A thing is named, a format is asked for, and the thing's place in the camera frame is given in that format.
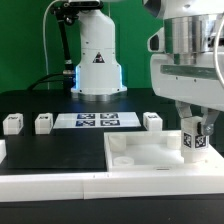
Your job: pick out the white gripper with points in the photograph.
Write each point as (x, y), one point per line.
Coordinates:
(197, 85)

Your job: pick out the white square tabletop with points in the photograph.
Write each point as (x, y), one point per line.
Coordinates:
(143, 150)

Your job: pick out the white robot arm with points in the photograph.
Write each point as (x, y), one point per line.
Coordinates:
(186, 53)

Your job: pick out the white right fence bar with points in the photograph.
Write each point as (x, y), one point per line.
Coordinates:
(213, 158)

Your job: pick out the white fence bar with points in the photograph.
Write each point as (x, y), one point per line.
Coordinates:
(213, 158)
(18, 188)

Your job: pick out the white sheet with tags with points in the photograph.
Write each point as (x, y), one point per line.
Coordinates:
(96, 120)

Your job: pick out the white front fence bar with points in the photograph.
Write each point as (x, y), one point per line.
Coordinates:
(18, 188)

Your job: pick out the white left fence block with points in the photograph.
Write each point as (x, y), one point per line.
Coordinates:
(3, 152)

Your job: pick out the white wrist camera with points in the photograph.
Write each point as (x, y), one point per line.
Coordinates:
(156, 43)

